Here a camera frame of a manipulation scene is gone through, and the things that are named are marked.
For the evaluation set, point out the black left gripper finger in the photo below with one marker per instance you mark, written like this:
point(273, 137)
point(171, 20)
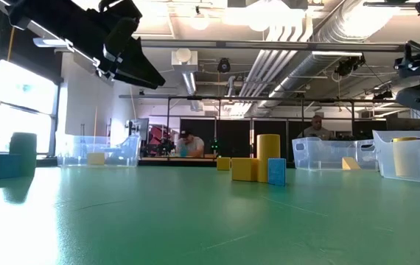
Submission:
point(140, 60)
point(136, 80)

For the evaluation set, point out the small yellow cube block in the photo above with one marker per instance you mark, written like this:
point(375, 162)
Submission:
point(223, 163)

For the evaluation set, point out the yellow cylinder block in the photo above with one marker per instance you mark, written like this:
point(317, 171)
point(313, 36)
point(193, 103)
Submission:
point(268, 154)
point(405, 158)

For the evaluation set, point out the small blue block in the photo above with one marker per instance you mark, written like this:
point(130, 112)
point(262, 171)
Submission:
point(277, 172)

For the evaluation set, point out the yellow wedge block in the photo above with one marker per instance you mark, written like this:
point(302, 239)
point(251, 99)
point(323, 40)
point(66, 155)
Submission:
point(350, 165)

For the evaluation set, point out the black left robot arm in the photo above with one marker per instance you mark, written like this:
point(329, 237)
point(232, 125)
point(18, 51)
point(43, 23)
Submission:
point(40, 14)

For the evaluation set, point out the white square ceiling box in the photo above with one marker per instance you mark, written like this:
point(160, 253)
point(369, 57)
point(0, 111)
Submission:
point(184, 59)

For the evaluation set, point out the computer monitor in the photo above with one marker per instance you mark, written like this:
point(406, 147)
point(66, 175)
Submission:
point(143, 127)

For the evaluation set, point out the round ceiling lamp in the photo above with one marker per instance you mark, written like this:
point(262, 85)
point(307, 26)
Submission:
point(199, 20)

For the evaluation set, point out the person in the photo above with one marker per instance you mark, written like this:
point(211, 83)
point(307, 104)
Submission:
point(189, 144)
point(317, 129)

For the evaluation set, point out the bright window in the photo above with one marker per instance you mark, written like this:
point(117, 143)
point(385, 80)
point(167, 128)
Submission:
point(22, 95)

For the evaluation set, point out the black partition panels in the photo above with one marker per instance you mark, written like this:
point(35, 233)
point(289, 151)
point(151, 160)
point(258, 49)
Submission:
point(232, 138)

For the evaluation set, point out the white ceiling pipe bundle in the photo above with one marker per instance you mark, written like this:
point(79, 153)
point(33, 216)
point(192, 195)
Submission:
point(269, 70)

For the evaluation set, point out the grey metal crossbeam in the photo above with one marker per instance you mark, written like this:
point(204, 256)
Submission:
point(269, 45)

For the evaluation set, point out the bright ceiling light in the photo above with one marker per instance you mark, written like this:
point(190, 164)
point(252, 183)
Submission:
point(261, 14)

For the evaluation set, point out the green cylinder block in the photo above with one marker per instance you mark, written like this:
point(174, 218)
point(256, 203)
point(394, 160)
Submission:
point(24, 151)

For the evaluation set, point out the green table mat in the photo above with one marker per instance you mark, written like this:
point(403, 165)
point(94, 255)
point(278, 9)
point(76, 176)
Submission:
point(210, 221)

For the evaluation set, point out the black overhead equipment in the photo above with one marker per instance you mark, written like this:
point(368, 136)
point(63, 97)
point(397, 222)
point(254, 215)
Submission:
point(350, 64)

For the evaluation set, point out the black round overhead camera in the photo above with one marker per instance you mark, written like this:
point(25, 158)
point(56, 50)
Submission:
point(224, 65)

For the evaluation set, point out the black metal rig frame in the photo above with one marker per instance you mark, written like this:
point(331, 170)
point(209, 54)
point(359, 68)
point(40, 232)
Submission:
point(232, 98)

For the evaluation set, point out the silver ventilation duct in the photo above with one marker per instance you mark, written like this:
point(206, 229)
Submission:
point(342, 29)

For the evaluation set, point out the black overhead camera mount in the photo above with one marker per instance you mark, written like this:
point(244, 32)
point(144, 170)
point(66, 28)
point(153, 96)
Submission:
point(383, 95)

